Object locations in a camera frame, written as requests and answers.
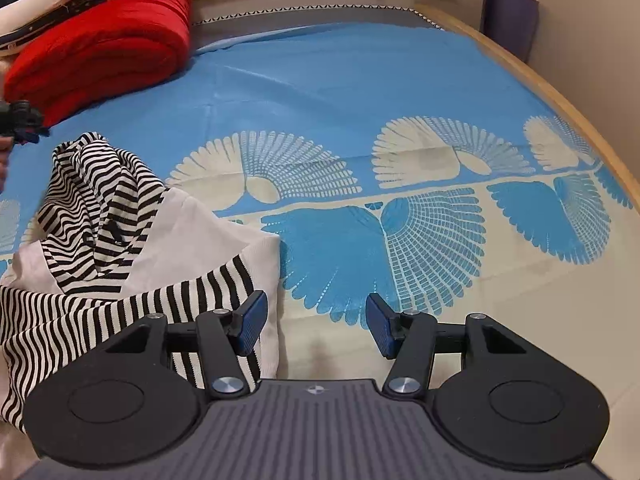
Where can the grey trimmed bed cover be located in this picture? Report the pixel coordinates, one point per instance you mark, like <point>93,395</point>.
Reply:
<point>310,17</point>

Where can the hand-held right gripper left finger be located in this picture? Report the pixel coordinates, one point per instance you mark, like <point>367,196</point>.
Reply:
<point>252,320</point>

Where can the purple board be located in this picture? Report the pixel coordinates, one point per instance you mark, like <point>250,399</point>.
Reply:
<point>510,22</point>

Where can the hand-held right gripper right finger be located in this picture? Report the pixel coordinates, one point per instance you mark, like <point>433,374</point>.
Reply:
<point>381,325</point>

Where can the black white striped shirt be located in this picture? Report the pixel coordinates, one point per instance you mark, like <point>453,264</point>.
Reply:
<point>125,270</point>

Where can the blue patterned bed sheet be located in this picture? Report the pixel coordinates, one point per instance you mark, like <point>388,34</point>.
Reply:
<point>350,135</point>

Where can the dark studded belt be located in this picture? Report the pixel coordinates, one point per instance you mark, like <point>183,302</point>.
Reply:
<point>55,15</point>

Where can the wooden bed frame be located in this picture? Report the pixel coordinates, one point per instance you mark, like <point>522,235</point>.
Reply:
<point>550,90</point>

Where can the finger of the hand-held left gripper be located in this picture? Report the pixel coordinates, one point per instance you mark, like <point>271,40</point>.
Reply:
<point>27,117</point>

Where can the red folded blanket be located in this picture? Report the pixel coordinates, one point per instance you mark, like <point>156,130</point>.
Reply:
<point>100,55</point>

